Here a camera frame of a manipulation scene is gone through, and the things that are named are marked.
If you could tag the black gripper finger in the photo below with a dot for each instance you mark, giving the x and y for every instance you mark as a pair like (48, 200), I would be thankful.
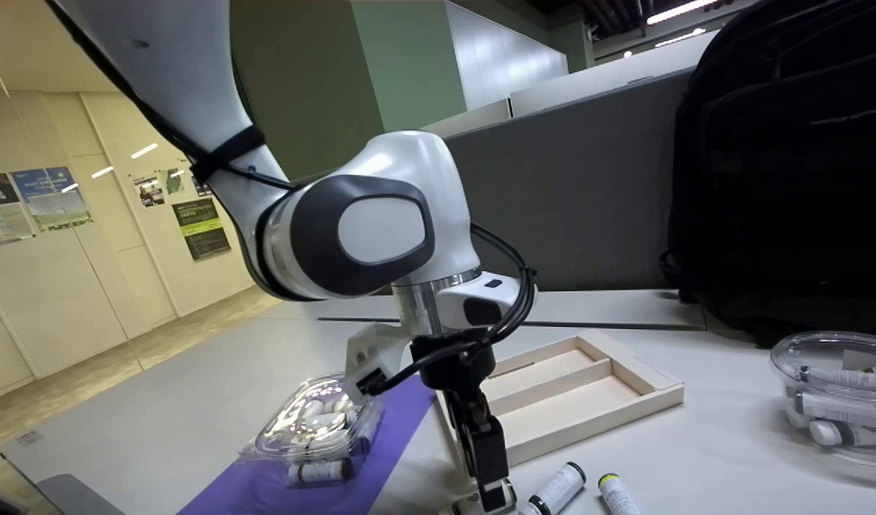
(485, 444)

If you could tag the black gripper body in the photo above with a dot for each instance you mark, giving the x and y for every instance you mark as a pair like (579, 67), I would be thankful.
(457, 366)

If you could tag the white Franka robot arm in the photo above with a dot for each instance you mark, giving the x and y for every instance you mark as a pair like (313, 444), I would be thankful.
(382, 230)

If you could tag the light wooden divided tray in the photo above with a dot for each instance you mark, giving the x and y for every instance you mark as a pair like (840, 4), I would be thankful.
(578, 396)

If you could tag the white bottle with yellow cap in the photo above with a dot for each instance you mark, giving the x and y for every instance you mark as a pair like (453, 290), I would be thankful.
(618, 495)

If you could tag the small white bottle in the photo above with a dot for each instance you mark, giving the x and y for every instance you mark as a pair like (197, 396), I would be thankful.
(321, 446)
(316, 472)
(828, 434)
(842, 409)
(842, 377)

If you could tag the purple mat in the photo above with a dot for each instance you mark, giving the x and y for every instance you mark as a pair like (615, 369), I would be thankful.
(400, 430)

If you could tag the clear plastic bag of batteries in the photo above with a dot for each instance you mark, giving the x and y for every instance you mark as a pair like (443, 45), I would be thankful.
(313, 417)

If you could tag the green pillar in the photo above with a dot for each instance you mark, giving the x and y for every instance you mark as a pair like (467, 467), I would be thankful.
(412, 67)

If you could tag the clear round plastic bowl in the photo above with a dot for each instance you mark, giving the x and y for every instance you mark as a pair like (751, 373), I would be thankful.
(840, 400)

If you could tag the black backpack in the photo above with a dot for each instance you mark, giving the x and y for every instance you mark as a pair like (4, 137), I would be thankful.
(792, 161)

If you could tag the ceiling light tube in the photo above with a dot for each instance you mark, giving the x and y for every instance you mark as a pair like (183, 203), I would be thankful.
(684, 10)

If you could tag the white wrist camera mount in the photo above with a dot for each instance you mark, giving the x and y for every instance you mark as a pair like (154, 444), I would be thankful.
(377, 356)

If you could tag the gray partition wall panel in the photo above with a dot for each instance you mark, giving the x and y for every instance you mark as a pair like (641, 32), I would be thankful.
(591, 188)

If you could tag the dark green wall poster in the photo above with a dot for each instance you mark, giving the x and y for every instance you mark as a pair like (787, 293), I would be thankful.
(203, 230)

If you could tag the small wall photo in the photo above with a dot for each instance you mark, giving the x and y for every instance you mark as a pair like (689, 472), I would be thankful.
(177, 181)
(150, 193)

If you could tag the blue and green wall poster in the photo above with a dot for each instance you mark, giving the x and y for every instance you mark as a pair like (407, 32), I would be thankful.
(52, 196)

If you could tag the gray and white wall poster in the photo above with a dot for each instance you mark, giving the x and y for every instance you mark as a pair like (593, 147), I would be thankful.
(1, 208)

